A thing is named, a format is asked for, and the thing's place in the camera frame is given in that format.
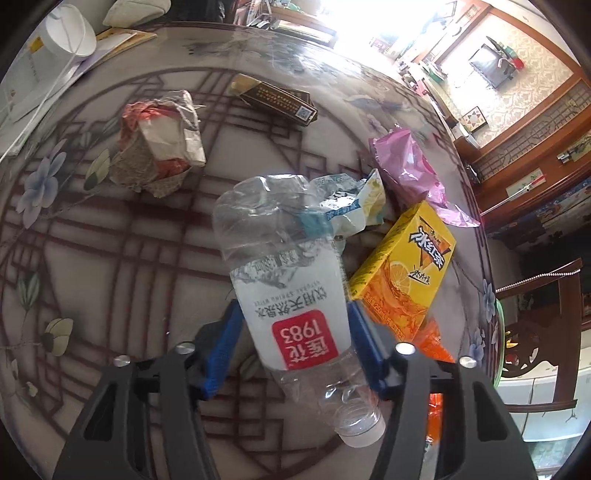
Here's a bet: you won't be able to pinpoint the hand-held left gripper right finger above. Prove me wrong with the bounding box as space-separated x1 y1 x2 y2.
348 302 539 480

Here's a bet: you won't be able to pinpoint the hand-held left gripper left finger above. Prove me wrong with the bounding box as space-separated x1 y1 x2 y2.
53 300 243 480

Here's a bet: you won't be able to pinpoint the orange snack bag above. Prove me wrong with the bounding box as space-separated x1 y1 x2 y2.
410 318 456 446

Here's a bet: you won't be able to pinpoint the crushed clear plastic bottle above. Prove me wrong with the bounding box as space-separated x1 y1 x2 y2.
212 174 387 449

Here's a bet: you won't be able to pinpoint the green rimmed red basin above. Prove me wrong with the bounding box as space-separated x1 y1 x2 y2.
488 299 508 389

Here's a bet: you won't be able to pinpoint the pink foil wrapper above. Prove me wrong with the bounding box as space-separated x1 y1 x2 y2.
369 128 481 228

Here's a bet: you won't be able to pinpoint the dark brown cigarette box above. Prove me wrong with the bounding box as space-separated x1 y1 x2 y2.
229 73 319 127

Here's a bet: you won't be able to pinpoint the yellow drink carton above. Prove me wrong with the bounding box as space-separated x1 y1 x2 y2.
348 200 457 343

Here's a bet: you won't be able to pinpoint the crumpled blue white wrapper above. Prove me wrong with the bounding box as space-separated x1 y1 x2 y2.
313 168 387 239

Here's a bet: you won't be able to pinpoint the carved wooden chair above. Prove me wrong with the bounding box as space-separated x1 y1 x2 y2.
495 258 584 408

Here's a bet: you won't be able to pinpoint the crumpled red white paper wrapper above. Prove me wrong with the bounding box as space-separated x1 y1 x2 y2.
108 89 208 199

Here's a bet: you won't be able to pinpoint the small patterned framed picture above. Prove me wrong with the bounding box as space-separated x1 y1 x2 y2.
459 106 489 133

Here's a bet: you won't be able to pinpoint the long low television cabinet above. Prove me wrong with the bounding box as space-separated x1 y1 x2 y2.
397 55 481 148

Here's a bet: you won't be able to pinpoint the yellow book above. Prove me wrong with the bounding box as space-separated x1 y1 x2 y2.
92 26 158 63

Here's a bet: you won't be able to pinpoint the white paper sheets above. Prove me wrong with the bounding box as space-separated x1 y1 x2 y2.
0 28 139 155

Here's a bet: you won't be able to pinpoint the wooden sofa bench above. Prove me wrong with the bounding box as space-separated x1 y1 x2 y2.
268 4 339 47

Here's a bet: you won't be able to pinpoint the white cloth bag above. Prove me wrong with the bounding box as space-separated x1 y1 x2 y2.
102 0 172 28

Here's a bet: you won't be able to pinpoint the wall television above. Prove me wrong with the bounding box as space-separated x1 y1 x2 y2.
468 43 512 89

